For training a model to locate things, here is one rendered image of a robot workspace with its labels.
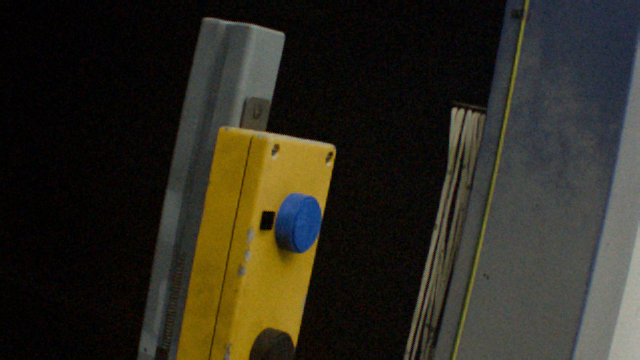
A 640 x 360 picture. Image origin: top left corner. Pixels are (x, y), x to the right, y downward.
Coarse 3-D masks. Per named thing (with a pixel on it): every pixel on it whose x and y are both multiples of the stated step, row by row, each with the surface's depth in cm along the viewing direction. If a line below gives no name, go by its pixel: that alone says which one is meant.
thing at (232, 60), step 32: (224, 32) 116; (256, 32) 114; (192, 64) 116; (224, 64) 115; (256, 64) 115; (192, 96) 116; (224, 96) 114; (256, 96) 116; (192, 128) 116; (192, 160) 116; (192, 192) 117; (160, 224) 117; (192, 224) 116; (160, 256) 117; (192, 256) 115; (160, 288) 117; (160, 320) 117; (160, 352) 117
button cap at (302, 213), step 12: (288, 204) 112; (300, 204) 112; (312, 204) 113; (288, 216) 112; (300, 216) 112; (312, 216) 114; (276, 228) 112; (288, 228) 111; (300, 228) 112; (312, 228) 114; (276, 240) 113; (288, 240) 112; (300, 240) 113; (312, 240) 115; (300, 252) 114
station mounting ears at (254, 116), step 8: (248, 96) 115; (248, 104) 115; (256, 104) 116; (264, 104) 117; (248, 112) 115; (256, 112) 116; (264, 112) 117; (240, 120) 115; (248, 120) 115; (256, 120) 116; (264, 120) 118; (240, 128) 115; (248, 128) 116; (256, 128) 117; (264, 128) 118
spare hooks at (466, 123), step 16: (464, 112) 166; (480, 112) 163; (464, 128) 163; (480, 128) 162; (448, 160) 165; (464, 160) 164; (448, 176) 164; (464, 176) 164; (448, 192) 165; (464, 192) 164; (448, 208) 164; (464, 208) 164; (432, 240) 164; (448, 240) 165; (432, 256) 164; (448, 256) 165; (432, 272) 164; (448, 272) 165; (432, 288) 167; (416, 320) 164; (432, 320) 166; (416, 336) 164; (432, 336) 166; (432, 352) 164
